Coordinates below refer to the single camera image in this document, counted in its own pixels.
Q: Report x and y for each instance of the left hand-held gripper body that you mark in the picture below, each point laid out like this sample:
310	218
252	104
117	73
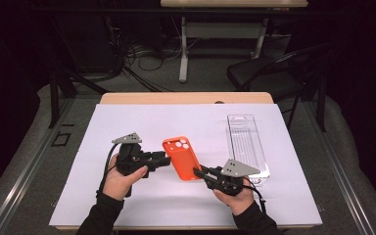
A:
130	156

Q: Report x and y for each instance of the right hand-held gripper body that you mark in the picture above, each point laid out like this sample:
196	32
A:
235	169

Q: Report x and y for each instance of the orange phone case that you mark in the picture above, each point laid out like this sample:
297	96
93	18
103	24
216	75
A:
182	160

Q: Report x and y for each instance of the clear plastic box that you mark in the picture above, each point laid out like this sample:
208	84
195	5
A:
244	143

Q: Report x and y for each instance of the person's left hand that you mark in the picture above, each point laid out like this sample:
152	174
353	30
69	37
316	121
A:
119	184

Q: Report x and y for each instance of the person's right hand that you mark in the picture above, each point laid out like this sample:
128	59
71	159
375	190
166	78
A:
238	202

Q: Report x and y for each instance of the white table board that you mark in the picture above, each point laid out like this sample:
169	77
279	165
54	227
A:
163	202

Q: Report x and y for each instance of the wooden table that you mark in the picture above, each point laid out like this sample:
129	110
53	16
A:
176	98

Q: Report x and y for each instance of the desk with white legs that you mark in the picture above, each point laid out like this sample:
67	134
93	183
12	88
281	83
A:
183	62

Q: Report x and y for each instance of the black metal stand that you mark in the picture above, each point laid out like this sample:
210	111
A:
54	98

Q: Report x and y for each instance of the black folding chair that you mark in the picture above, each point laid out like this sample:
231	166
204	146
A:
261	76

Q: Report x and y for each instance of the black floor socket frame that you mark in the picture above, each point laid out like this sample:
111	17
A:
61	139

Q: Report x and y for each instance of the metal floor rail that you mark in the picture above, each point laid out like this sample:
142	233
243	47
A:
339	169
29	166

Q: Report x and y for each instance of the black metal post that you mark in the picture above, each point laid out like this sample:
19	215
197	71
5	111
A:
321	104

